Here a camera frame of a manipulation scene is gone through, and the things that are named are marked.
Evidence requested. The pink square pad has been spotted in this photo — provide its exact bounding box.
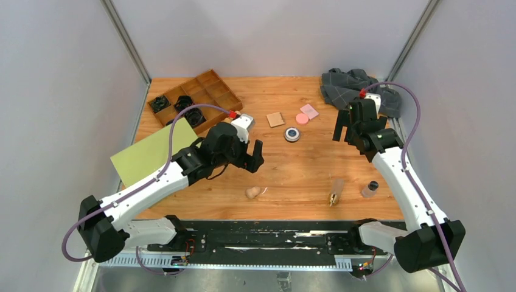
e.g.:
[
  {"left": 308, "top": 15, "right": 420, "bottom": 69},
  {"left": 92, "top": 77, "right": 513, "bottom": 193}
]
[{"left": 300, "top": 104, "right": 319, "bottom": 120}]

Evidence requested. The pink round sponge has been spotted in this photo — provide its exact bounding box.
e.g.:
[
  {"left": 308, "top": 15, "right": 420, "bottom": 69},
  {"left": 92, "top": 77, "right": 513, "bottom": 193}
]
[{"left": 295, "top": 113, "right": 310, "bottom": 125}]

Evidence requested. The tan square compact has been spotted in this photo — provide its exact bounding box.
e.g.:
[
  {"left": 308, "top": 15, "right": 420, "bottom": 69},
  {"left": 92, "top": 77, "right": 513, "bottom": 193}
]
[{"left": 266, "top": 112, "right": 285, "bottom": 128}]

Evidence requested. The green drawer box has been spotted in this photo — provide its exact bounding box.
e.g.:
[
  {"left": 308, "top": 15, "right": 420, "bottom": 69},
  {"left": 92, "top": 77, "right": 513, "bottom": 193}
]
[{"left": 111, "top": 118, "right": 198, "bottom": 187}]

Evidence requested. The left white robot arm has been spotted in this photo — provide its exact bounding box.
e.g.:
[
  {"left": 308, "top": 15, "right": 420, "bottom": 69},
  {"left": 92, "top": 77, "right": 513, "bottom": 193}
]
[{"left": 77, "top": 114, "right": 264, "bottom": 263}]

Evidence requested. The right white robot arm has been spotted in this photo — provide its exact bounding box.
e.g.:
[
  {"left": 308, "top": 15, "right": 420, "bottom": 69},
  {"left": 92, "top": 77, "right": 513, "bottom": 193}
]
[{"left": 336, "top": 97, "right": 466, "bottom": 273}]

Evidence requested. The grey checked cloth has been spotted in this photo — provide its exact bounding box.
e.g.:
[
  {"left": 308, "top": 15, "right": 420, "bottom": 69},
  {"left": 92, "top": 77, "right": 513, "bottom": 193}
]
[{"left": 320, "top": 68, "right": 402, "bottom": 118}]

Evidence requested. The brown compartment tray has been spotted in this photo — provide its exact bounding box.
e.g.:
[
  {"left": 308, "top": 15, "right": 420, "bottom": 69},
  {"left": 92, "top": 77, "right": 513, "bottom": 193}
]
[{"left": 147, "top": 69, "right": 243, "bottom": 133}]

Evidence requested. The clear gold-cap bottle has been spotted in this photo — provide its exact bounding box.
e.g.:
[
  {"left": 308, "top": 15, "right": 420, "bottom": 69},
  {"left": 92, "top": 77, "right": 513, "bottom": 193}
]
[{"left": 329, "top": 178, "right": 344, "bottom": 206}]

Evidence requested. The small black-cap bottle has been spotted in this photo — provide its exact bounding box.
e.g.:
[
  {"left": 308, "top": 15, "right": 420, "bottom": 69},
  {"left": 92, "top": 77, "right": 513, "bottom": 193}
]
[{"left": 361, "top": 181, "right": 379, "bottom": 198}]

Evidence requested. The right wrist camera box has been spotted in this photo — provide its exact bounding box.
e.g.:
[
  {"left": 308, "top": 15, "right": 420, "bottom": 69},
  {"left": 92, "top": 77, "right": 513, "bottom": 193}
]
[{"left": 360, "top": 92, "right": 382, "bottom": 116}]

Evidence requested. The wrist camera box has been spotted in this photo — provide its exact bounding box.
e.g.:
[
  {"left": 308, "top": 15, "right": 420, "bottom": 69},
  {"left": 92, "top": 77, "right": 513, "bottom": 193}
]
[
  {"left": 360, "top": 92, "right": 382, "bottom": 116},
  {"left": 231, "top": 114, "right": 256, "bottom": 144}
]

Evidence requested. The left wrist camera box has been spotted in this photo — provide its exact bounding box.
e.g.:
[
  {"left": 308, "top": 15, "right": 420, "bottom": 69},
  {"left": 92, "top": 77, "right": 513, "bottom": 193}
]
[{"left": 231, "top": 114, "right": 256, "bottom": 144}]

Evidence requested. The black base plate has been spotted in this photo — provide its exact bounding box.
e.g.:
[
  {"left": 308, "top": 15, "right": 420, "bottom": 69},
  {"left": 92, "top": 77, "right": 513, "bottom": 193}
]
[{"left": 147, "top": 220, "right": 387, "bottom": 267}]

